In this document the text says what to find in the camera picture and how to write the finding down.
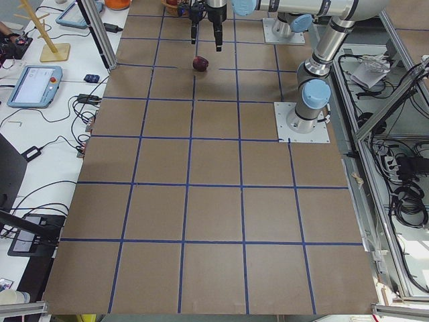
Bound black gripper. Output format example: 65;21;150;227
189;3;227;52

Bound dark red apple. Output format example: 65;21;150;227
192;56;209;72

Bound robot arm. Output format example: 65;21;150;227
177;1;389;81

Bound woven wicker basket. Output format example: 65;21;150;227
161;0;189;17

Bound black power brick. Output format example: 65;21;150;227
103;23;123;34

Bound small blue black device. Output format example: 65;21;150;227
83;74;100;83

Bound blue teach pendant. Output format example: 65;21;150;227
56;1;87;29
7;65;63;109

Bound wooden stand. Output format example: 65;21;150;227
18;0;70;63

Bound black laptop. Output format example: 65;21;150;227
0;133;66;258

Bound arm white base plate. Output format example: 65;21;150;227
273;102;330;144
262;18;305;46

